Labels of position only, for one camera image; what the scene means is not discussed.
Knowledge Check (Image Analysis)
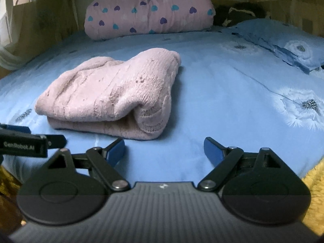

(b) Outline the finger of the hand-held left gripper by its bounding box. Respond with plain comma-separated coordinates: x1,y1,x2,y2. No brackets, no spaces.
47,135,67,149
0,123,31,134

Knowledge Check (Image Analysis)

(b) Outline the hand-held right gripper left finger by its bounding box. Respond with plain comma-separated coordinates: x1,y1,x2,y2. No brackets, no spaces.
47,138,131,192

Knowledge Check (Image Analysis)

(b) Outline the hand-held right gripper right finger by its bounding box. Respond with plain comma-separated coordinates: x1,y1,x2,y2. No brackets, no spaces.
197,137,281,192

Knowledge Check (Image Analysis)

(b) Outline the pink knitted cardigan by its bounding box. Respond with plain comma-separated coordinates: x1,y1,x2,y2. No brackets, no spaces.
35,48,182,141

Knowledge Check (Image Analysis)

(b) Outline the blue dandelion print bedsheet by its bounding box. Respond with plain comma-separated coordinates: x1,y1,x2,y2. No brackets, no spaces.
0,28,324,180

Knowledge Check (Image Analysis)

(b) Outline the white curtain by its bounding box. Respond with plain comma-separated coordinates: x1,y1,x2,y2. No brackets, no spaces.
0,40,34,71

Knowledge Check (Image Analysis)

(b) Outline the yellow fluffy blanket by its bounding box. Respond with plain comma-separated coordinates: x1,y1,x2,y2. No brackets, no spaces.
301,158,324,236

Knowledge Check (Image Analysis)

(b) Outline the blue dandelion print pillow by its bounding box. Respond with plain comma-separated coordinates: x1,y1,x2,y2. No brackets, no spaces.
231,18,324,74

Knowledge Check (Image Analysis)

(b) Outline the dark cloth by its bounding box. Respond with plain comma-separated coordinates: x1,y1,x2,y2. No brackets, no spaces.
214,3,270,28

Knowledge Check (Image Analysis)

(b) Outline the pink heart-pattern pillow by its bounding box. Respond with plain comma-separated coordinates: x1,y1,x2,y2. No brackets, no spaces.
84,0,215,41

